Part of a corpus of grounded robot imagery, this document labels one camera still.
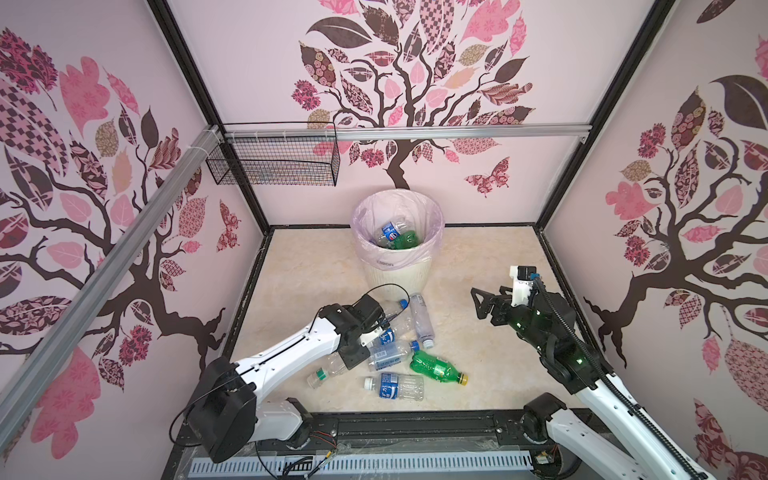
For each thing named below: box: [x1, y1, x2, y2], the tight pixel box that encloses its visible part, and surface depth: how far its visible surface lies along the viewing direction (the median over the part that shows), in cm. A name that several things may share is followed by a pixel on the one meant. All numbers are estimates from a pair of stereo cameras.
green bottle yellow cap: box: [409, 350, 469, 386], surface depth 81 cm
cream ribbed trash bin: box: [362, 256, 432, 313], surface depth 89 cm
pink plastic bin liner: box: [351, 189, 445, 271], surface depth 91 cm
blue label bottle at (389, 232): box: [377, 222, 407, 249], surface depth 97 cm
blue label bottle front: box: [363, 372, 425, 401], surface depth 79 cm
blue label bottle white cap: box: [368, 328, 407, 358], surface depth 86 cm
